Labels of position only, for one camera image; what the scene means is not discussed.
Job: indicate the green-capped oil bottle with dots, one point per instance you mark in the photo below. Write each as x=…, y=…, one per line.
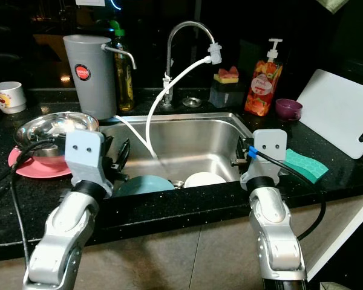
x=126, y=84

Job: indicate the round steel countertop cap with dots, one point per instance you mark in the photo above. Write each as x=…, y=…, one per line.
x=191, y=102

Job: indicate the orange soap pump bottle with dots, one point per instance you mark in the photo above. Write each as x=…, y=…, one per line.
x=262, y=87

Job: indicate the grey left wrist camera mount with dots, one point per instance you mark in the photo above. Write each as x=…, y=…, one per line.
x=85, y=154

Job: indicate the stainless steel sink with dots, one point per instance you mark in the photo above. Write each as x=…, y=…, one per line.
x=193, y=139

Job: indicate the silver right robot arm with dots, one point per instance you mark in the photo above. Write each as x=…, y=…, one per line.
x=275, y=235

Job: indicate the green hanging cloth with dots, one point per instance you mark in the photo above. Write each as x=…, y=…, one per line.
x=333, y=5

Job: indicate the grey water filter canister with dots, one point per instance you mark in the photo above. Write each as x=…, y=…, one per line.
x=91, y=78

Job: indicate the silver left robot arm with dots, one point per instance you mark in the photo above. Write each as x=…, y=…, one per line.
x=60, y=241

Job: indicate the stainless steel bowl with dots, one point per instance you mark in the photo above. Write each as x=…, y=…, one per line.
x=54, y=124

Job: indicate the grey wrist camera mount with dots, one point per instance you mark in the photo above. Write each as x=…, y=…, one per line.
x=269, y=148
x=85, y=154

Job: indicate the white printed mug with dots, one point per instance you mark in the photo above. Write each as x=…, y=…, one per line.
x=9, y=95

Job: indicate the black sponge holder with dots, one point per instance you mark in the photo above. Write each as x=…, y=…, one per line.
x=226, y=95

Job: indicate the white cutting board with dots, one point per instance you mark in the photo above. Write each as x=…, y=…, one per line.
x=333, y=109

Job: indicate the green wavy sponge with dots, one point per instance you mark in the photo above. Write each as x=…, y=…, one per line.
x=305, y=166

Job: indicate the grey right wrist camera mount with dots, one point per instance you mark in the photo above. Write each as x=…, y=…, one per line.
x=269, y=148

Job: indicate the chrome gooseneck faucet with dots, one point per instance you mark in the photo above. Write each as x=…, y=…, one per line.
x=168, y=54

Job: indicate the purple cup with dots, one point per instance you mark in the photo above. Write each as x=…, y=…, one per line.
x=288, y=109

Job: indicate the steel sink drain strainer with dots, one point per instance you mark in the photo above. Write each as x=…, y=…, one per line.
x=178, y=184

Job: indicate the white bowl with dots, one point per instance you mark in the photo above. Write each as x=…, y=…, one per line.
x=206, y=180

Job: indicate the yellow and pink sponge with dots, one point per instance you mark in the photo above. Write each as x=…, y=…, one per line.
x=226, y=75

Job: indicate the pink plate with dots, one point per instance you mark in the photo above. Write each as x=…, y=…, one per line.
x=36, y=169

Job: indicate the white wall socket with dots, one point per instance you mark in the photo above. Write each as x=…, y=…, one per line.
x=89, y=2

